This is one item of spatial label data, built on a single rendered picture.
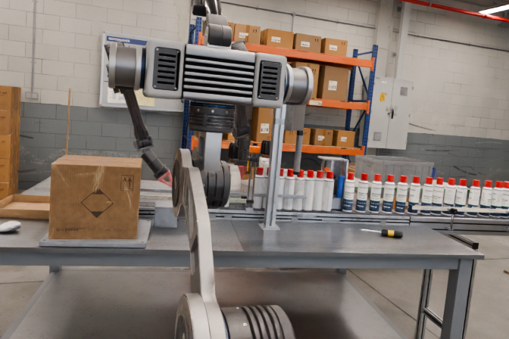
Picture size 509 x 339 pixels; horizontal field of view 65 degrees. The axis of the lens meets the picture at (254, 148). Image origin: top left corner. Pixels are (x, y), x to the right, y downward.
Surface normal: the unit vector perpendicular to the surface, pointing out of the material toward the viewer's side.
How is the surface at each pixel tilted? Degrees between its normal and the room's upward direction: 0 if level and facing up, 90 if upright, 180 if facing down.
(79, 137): 90
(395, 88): 90
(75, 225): 90
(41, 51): 90
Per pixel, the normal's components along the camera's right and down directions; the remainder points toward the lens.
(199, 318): 0.20, -0.87
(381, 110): 0.31, 0.11
